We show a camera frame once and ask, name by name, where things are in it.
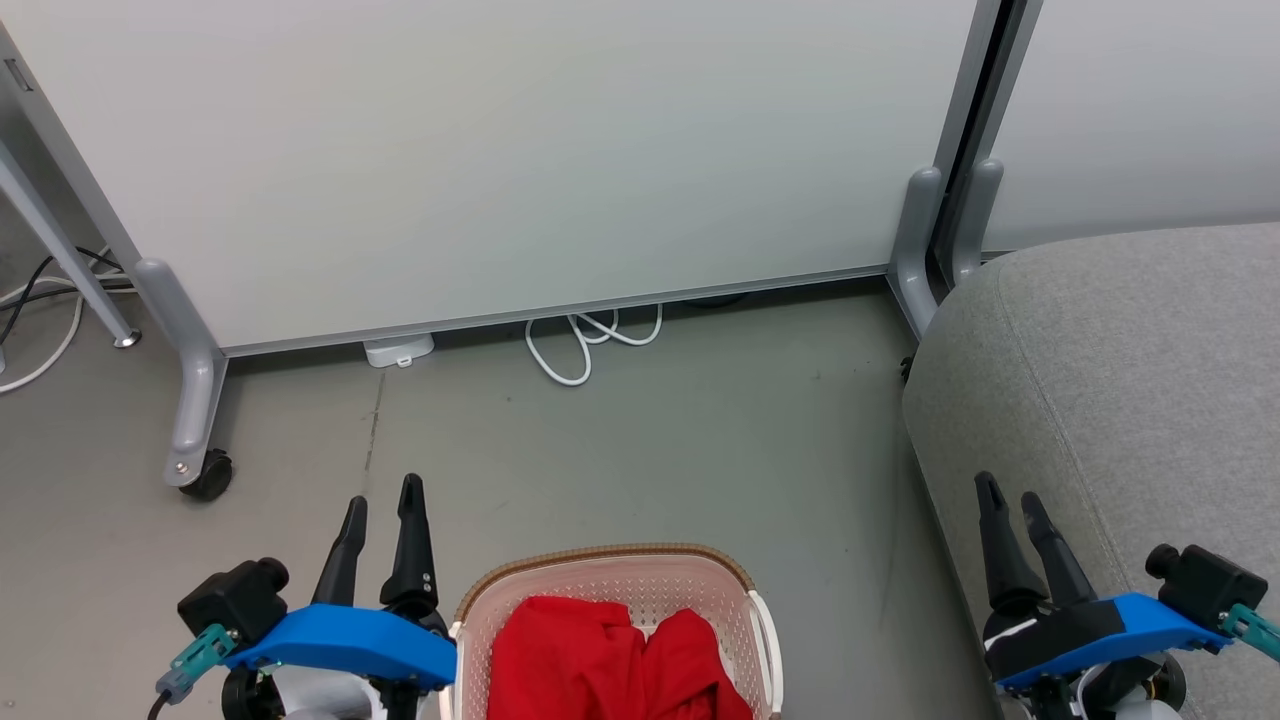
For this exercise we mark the teal camera connector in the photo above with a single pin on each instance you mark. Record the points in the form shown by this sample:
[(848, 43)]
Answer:
[(1255, 630), (195, 660)]

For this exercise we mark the wide white partition panel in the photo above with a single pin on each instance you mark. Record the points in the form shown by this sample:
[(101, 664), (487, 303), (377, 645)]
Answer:
[(500, 150)]

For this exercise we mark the small black caster wheel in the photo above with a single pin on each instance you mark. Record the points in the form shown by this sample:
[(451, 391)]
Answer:
[(906, 370)]

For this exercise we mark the red cloth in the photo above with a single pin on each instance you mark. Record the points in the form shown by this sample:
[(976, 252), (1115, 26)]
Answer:
[(580, 660)]

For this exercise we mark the grey partition foot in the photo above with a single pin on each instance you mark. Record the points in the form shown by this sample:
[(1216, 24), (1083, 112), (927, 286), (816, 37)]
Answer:
[(192, 380), (975, 220), (915, 250)]

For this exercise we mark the grey metal table leg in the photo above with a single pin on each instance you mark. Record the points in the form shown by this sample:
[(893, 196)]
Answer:
[(60, 250)]

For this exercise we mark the teal left camera connector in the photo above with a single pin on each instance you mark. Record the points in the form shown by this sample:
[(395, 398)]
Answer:
[(195, 660)]

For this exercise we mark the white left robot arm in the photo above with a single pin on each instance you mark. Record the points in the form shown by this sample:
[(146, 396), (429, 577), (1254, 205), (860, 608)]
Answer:
[(320, 692)]

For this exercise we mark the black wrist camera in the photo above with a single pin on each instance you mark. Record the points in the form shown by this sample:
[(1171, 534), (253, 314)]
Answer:
[(1205, 585), (235, 598)]

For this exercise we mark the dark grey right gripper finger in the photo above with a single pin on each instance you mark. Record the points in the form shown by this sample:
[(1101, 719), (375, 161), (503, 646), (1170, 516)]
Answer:
[(1003, 560), (1060, 565)]

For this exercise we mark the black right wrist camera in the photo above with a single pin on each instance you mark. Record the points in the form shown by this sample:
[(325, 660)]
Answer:
[(1205, 585)]

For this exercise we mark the white power adapter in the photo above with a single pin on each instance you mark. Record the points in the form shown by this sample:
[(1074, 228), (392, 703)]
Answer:
[(398, 349)]

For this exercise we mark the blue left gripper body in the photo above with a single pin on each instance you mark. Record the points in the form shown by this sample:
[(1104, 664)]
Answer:
[(350, 640)]

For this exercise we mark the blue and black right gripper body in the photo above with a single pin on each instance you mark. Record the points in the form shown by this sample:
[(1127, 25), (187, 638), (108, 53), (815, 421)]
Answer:
[(1090, 630)]

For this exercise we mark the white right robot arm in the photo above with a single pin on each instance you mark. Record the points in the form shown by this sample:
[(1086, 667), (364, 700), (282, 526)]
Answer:
[(1130, 695)]

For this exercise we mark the teal right camera connector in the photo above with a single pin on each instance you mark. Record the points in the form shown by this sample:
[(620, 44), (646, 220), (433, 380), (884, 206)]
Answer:
[(1255, 630)]

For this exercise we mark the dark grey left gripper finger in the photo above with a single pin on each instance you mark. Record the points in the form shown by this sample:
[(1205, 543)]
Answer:
[(412, 550), (342, 560)]

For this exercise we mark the narrow white partition panel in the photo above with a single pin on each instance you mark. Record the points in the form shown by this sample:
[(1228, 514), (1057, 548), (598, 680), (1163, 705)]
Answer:
[(1150, 100)]

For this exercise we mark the grey fabric sofa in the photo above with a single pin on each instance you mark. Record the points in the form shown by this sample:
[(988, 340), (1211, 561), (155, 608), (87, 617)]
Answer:
[(1150, 350)]

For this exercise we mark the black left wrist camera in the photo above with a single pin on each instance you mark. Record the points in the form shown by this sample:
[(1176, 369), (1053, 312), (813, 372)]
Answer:
[(235, 598)]

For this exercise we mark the white perforated laundry basket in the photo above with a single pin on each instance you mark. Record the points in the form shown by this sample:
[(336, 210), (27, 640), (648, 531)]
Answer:
[(640, 578)]

